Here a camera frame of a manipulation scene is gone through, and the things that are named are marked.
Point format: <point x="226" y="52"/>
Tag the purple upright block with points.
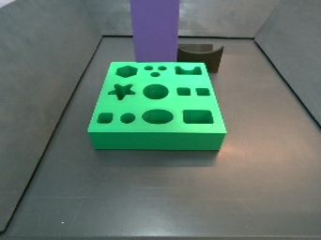
<point x="154" y="22"/>

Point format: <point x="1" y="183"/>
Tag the black arch object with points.
<point x="200" y="53"/>

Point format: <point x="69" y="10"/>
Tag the green shape sorter block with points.
<point x="156" y="106"/>

